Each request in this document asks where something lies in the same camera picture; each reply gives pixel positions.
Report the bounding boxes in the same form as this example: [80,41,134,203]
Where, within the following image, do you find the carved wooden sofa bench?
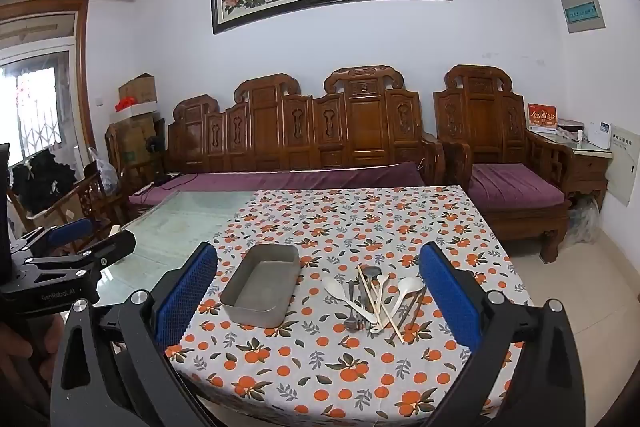
[120,66,446,208]

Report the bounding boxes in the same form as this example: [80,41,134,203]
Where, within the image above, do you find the small brown cardboard box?
[118,73,158,105]

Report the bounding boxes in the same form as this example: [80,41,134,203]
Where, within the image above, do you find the large brown cardboard box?
[107,114,163,178]

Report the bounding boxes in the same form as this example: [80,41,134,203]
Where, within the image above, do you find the crumpled plastic bags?
[567,197,601,245]

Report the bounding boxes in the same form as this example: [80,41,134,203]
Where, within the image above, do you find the white box-shaped device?
[587,122,612,151]

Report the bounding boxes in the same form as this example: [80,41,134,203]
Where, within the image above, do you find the beige wall panel box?
[605,123,640,208]

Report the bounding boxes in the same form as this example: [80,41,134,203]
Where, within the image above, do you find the rectangular metal tray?
[220,243,301,324]

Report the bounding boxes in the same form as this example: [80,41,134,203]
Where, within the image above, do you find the white soup spoon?
[371,277,424,334]

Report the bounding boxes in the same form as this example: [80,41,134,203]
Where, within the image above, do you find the red gift box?
[527,103,559,132]

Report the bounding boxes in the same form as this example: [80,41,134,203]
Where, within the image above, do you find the square purple seat cushion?
[467,163,566,210]

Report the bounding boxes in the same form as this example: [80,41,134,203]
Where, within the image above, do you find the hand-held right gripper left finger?
[50,241,219,427]

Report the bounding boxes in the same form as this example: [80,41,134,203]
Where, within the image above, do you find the dark brown chopstick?
[406,286,428,332]
[403,291,424,334]

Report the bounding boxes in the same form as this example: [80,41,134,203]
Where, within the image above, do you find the grey wall electrical panel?
[561,0,607,34]

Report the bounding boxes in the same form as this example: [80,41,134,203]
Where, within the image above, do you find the long purple sofa cushion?
[129,162,426,208]

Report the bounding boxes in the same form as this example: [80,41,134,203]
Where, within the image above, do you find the pile of black clothes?
[11,149,76,215]

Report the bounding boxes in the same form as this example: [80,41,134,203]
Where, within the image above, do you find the orange fruit print tablecloth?
[165,186,532,427]

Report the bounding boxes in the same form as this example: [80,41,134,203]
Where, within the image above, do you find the barred window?
[0,52,76,168]

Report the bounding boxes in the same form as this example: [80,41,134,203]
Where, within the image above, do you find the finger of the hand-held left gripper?
[16,218,95,259]
[25,229,137,282]

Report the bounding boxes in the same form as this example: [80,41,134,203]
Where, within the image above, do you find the grey flat box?
[557,119,586,138]

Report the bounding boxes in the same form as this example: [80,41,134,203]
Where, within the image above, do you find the wooden lattice chair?
[10,167,126,253]

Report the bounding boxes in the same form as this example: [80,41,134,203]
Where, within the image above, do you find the white box with red item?
[114,98,161,125]

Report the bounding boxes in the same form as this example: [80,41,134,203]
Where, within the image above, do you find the metal spoon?
[362,265,382,314]

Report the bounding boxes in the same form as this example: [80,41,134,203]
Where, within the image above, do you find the wooden side table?
[530,127,613,208]

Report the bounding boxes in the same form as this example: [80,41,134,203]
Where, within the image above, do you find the metal fork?
[344,281,362,334]

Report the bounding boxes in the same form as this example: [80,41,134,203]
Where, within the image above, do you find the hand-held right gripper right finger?
[418,242,588,427]

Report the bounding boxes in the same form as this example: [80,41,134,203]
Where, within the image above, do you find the person's left hand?
[0,321,55,389]

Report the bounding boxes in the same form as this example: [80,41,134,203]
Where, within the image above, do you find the carved wooden armchair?
[434,64,576,265]

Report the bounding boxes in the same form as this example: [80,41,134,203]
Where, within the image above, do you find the clear plastic bag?
[89,147,120,195]

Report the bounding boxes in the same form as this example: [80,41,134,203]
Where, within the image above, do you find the ivory chopstick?
[361,278,399,341]
[357,264,405,344]

